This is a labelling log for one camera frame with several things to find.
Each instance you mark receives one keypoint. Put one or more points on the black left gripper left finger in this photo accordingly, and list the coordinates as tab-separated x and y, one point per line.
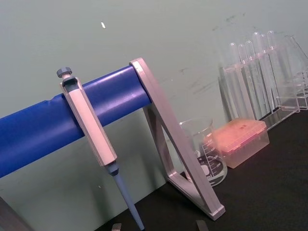
117	227

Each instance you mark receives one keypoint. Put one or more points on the white and grey pipette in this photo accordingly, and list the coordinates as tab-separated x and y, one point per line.
89	125

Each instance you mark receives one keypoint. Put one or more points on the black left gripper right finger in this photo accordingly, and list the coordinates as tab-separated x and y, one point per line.
201	226

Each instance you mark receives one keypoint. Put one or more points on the pink plastic tip box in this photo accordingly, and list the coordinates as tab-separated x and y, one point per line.
240	139

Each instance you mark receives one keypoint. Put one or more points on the grey stand with blue bar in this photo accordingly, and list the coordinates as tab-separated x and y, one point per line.
36	130

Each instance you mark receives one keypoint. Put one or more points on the clear acrylic test tube rack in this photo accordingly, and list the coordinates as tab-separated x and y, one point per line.
269	106

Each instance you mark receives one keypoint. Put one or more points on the clear test tube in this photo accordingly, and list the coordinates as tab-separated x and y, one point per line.
271	41
263	44
241	55
255	43
249	51
233	55

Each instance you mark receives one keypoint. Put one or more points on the clear glass conical flask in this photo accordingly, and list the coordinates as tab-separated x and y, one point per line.
292	55

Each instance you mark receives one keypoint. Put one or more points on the black table cloth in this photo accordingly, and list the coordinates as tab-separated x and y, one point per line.
264	197

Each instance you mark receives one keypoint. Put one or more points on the clear glass beaker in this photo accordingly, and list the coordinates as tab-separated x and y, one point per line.
215	166

